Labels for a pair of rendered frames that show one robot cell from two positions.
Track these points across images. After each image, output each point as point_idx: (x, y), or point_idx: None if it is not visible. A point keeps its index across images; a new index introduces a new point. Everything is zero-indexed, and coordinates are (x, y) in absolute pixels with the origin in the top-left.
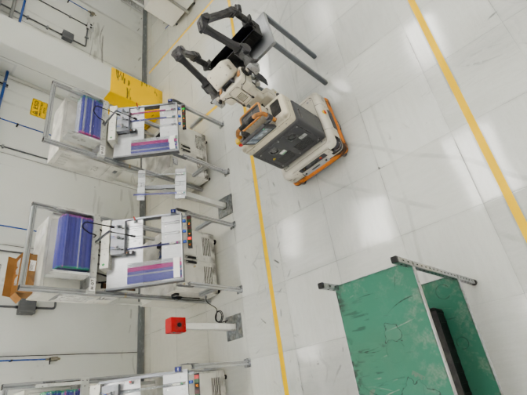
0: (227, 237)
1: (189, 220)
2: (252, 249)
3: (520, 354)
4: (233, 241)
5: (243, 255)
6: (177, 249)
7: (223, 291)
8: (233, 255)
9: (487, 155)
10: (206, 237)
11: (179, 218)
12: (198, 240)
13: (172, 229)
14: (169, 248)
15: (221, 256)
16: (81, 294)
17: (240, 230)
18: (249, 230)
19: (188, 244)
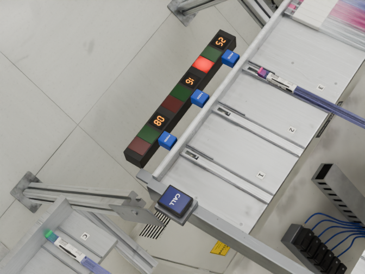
0: (83, 184)
1: (146, 131)
2: (52, 28)
3: None
4: (80, 144)
5: (92, 58)
6: (280, 49)
7: (225, 76)
8: (116, 111)
9: None
10: (141, 241)
11: (177, 168)
12: (174, 227)
13: (241, 142)
14: (306, 74)
15: (152, 167)
16: None
17: (27, 134)
18: (1, 83)
19: (226, 43)
